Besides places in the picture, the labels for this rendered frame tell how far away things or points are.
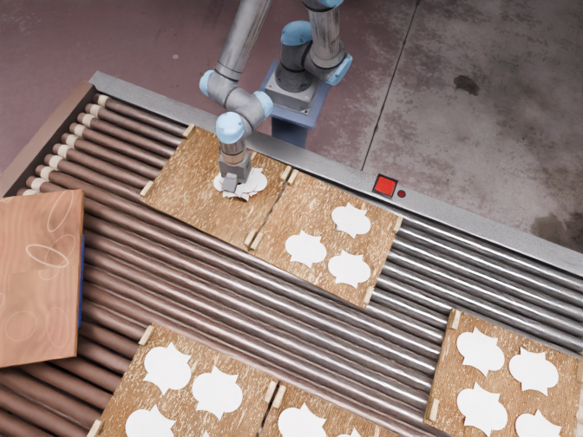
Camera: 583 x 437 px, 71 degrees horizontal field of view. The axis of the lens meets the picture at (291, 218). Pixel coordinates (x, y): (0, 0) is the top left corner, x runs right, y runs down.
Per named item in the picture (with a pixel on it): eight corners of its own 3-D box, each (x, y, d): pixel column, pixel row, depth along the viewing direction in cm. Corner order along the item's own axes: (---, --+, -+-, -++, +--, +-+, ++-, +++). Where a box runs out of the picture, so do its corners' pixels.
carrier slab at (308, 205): (295, 172, 146) (295, 169, 144) (402, 219, 140) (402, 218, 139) (248, 254, 133) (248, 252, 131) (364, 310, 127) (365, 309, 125)
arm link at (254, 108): (245, 78, 117) (220, 101, 113) (276, 98, 115) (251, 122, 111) (246, 96, 124) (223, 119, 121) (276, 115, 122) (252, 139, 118)
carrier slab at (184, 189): (193, 127, 151) (193, 124, 150) (292, 170, 146) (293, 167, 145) (140, 202, 138) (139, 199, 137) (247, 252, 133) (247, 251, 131)
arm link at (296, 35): (292, 42, 154) (295, 9, 142) (321, 59, 151) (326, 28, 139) (272, 59, 149) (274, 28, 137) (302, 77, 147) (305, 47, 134)
